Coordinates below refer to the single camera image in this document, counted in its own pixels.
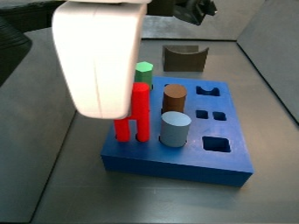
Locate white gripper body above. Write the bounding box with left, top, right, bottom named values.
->
left=53, top=0, right=153, bottom=119

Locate red square-circle object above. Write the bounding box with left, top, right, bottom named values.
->
left=114, top=82, right=150, bottom=142

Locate black curved regrasp stand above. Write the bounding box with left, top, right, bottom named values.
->
left=164, top=45, right=210, bottom=72

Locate blue foam fixture block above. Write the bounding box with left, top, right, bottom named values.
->
left=101, top=76, right=254, bottom=187

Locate green hexagonal peg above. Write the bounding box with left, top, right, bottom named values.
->
left=135, top=61, right=154, bottom=86

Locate brown cylinder peg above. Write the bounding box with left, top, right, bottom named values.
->
left=164, top=84, right=188, bottom=112

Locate light blue cylinder peg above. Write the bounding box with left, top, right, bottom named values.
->
left=161, top=111, right=193, bottom=147

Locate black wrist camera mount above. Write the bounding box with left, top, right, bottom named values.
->
left=147, top=0, right=218, bottom=25

